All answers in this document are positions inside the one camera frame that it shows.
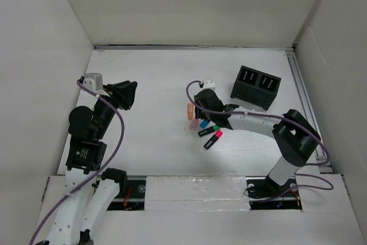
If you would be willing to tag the aluminium rail edge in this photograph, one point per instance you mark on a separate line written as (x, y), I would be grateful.
(181, 47)
(319, 155)

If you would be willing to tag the red cap black highlighter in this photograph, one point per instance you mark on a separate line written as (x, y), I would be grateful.
(215, 137)

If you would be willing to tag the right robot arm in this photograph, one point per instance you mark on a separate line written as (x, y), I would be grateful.
(294, 136)

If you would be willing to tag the blue cap black highlighter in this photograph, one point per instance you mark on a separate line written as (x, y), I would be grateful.
(204, 124)

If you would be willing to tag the aluminium rail right edge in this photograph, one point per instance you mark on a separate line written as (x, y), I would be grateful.
(319, 155)

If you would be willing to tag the aluminium rail back edge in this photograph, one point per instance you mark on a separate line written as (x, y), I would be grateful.
(181, 47)

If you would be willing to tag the green cap black highlighter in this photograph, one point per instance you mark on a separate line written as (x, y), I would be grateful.
(207, 131)

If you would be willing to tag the orange highlighter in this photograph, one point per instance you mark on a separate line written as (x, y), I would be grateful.
(190, 111)

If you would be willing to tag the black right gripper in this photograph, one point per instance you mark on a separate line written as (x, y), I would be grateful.
(200, 114)

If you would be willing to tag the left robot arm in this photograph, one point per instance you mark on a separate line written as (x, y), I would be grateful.
(90, 186)

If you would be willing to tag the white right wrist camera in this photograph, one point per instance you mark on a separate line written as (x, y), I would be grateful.
(207, 84)

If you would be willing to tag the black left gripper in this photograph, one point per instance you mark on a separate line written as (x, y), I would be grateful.
(122, 93)

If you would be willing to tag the black two-compartment organizer box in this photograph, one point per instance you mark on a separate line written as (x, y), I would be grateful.
(255, 87)

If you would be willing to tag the pink highlighter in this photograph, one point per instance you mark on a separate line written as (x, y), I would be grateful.
(194, 124)

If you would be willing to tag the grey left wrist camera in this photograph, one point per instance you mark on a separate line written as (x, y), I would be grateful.
(93, 82)

